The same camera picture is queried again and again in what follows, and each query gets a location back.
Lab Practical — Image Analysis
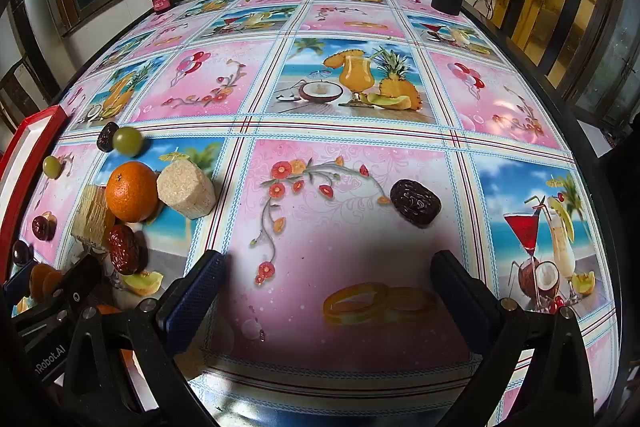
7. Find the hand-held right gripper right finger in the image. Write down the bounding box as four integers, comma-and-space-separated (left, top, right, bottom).
430, 249, 608, 427

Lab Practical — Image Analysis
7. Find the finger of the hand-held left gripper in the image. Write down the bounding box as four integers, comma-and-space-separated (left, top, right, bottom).
1, 264, 36, 308
52, 254, 106, 313

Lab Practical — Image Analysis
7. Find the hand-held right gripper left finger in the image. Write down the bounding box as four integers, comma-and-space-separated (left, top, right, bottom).
62, 249, 228, 427

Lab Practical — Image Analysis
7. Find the orange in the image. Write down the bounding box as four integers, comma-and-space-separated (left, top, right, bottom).
95, 303, 137, 365
27, 263, 51, 300
105, 161, 160, 224
42, 269, 65, 300

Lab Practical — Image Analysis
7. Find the tan rice cake block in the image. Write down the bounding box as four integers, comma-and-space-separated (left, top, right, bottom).
70, 184, 117, 253

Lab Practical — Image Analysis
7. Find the round puffed rice cake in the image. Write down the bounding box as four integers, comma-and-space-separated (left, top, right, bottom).
156, 158, 218, 220

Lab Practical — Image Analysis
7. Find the red-rimmed white tray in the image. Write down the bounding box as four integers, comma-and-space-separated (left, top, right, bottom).
0, 104, 68, 268

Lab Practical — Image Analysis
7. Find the wrinkled red date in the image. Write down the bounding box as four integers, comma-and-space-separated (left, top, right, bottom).
107, 224, 141, 275

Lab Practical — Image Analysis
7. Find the large dark date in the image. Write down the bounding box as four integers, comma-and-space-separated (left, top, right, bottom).
389, 179, 443, 228

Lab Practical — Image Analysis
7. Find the printed fruit tablecloth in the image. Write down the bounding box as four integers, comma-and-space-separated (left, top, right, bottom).
10, 0, 618, 427

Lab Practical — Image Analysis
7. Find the small dark date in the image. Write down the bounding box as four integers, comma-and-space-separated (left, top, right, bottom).
96, 123, 120, 152

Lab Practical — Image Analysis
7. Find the dark wooden armchair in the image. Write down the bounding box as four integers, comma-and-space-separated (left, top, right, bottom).
0, 57, 56, 132

